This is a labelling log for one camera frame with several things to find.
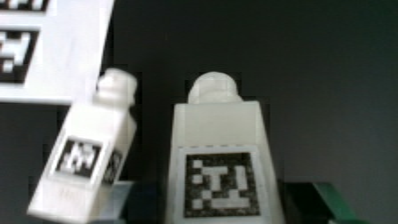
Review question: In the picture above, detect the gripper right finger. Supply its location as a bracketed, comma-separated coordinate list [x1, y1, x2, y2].
[279, 182, 363, 224]

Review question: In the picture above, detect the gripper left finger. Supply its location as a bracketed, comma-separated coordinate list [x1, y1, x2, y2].
[117, 181, 164, 224]

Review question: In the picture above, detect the white marker sheet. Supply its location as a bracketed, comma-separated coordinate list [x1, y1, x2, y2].
[0, 0, 116, 105]

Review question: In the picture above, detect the white leg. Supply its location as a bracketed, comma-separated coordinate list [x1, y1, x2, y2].
[27, 68, 137, 224]
[165, 72, 286, 224]

